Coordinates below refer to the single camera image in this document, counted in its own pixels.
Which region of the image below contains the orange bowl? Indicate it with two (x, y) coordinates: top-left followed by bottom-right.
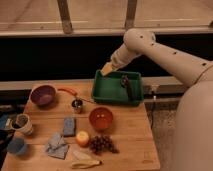
(89, 107), (113, 131)

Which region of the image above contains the dark tool in bin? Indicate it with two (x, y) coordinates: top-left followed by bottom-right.
(121, 75), (133, 101)

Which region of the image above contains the small metal cup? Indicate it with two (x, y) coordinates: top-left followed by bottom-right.
(71, 99), (83, 114)

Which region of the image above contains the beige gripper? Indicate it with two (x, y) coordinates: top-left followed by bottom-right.
(101, 44), (140, 76)

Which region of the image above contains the blue plastic cup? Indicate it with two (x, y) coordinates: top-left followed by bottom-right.
(7, 137), (27, 155)

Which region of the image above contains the metal rail beam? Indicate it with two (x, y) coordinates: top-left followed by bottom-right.
(0, 75), (191, 96)

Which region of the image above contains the yellow banana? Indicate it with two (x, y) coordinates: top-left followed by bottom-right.
(71, 160), (102, 169)

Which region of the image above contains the orange carrot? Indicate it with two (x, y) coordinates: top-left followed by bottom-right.
(58, 88), (77, 96)

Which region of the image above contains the blue grey cloth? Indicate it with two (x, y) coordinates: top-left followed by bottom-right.
(44, 133), (69, 159)

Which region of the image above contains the blue sponge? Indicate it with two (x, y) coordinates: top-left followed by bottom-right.
(63, 117), (76, 136)

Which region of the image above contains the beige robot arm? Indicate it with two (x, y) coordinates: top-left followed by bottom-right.
(101, 28), (213, 171)

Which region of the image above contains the bunch of dark grapes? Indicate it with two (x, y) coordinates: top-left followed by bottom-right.
(89, 135), (119, 155)

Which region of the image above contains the green plastic bin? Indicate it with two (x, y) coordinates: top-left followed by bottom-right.
(91, 70), (143, 106)

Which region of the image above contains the purple bowl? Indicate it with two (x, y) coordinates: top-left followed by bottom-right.
(30, 85), (56, 107)

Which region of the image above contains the wooden table board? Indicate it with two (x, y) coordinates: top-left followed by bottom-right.
(1, 82), (160, 171)

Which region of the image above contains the clear plastic wrapper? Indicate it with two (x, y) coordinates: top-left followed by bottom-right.
(73, 150), (91, 160)

